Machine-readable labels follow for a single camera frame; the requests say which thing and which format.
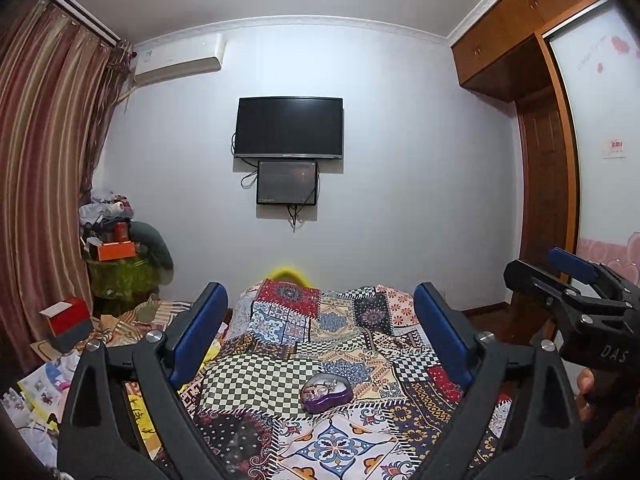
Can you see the yellow object behind bed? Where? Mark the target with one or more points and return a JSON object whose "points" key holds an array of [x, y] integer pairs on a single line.
{"points": [[287, 273]]}

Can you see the striped brown curtain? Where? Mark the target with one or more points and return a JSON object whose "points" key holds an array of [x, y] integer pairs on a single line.
{"points": [[45, 160]]}

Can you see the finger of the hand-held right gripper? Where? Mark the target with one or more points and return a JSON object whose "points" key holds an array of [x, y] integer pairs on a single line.
{"points": [[545, 285], [575, 265]]}

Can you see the dark green cushion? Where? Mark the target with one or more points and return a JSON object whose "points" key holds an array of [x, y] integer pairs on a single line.
{"points": [[155, 255]]}

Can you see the red label sticker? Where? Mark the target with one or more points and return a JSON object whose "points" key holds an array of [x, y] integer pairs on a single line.
{"points": [[615, 148]]}

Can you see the black wall television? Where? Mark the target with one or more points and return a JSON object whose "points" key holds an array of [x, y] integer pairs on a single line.
{"points": [[289, 127]]}

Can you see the wooden door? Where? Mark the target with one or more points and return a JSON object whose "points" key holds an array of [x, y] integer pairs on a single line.
{"points": [[542, 200]]}

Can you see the green covered side table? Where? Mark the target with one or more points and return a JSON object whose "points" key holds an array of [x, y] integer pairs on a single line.
{"points": [[122, 280]]}

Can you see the orange box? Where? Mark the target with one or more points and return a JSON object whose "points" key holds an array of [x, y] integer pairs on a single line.
{"points": [[116, 251]]}

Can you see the patchwork printed blanket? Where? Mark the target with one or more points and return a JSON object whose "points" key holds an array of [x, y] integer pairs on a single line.
{"points": [[350, 320]]}

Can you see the pile of printed paper bags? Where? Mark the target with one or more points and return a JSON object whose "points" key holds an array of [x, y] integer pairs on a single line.
{"points": [[35, 400]]}

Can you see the pink heart stickers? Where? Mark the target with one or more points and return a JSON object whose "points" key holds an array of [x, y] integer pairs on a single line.
{"points": [[622, 45]]}

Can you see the wooden wardrobe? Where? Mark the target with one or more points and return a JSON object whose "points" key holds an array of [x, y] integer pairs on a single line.
{"points": [[500, 40]]}

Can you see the red and white box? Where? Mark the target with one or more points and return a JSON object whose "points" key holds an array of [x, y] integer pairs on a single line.
{"points": [[67, 320]]}

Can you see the clutter pile of packages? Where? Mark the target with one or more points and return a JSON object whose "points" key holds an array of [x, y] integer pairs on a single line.
{"points": [[105, 215]]}

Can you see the yellow printed bag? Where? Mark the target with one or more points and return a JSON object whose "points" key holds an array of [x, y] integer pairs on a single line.
{"points": [[140, 420]]}

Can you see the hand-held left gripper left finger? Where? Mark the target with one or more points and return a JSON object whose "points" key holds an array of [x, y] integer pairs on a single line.
{"points": [[197, 335]]}

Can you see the white air conditioner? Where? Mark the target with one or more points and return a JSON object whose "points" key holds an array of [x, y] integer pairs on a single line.
{"points": [[175, 60]]}

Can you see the purple heart-shaped jewelry box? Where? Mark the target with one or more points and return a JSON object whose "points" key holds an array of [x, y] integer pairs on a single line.
{"points": [[327, 401]]}

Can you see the small black wall monitor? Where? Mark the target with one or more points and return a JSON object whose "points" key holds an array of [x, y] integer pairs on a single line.
{"points": [[286, 182]]}

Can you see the person's right hand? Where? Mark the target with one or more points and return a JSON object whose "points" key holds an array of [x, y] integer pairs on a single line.
{"points": [[585, 390]]}

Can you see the striped beige cloth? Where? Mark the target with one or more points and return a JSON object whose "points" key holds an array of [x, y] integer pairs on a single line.
{"points": [[135, 317]]}

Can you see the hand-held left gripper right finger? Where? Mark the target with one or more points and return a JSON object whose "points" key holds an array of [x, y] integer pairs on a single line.
{"points": [[442, 335]]}

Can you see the curtain rod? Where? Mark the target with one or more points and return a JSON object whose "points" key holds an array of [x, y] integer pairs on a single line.
{"points": [[80, 12]]}

